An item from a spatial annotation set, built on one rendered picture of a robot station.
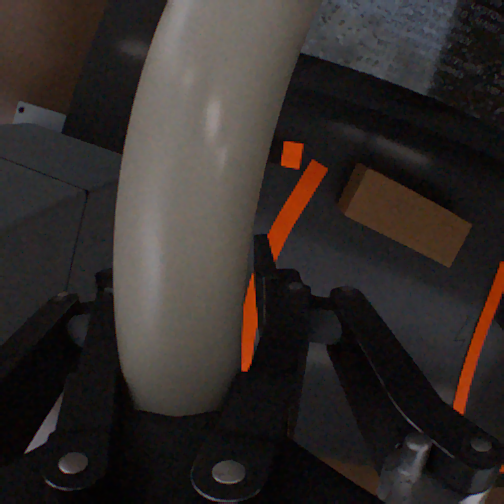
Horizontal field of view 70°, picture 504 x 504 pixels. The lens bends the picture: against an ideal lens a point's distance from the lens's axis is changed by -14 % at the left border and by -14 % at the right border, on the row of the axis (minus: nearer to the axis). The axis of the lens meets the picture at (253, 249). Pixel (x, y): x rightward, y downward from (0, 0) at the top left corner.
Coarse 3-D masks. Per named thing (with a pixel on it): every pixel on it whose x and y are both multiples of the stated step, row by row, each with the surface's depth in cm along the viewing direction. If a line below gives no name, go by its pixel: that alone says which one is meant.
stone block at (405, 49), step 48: (336, 0) 32; (384, 0) 31; (432, 0) 29; (480, 0) 27; (336, 48) 37; (384, 48) 35; (432, 48) 33; (480, 48) 31; (336, 96) 68; (384, 96) 49; (432, 96) 38; (480, 96) 36; (480, 144) 57
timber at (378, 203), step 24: (360, 168) 92; (360, 192) 88; (384, 192) 88; (408, 192) 87; (360, 216) 89; (384, 216) 89; (408, 216) 89; (432, 216) 88; (456, 216) 88; (408, 240) 90; (432, 240) 90; (456, 240) 90
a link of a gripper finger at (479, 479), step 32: (352, 288) 15; (352, 320) 12; (352, 352) 12; (384, 352) 10; (352, 384) 12; (384, 384) 9; (416, 384) 9; (384, 416) 9; (416, 416) 8; (448, 416) 8; (384, 448) 9; (448, 448) 7; (480, 448) 6; (448, 480) 6; (480, 480) 6
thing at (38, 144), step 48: (0, 144) 69; (48, 144) 83; (0, 192) 49; (48, 192) 56; (96, 192) 67; (0, 240) 40; (48, 240) 54; (96, 240) 77; (0, 288) 44; (48, 288) 60; (0, 336) 47
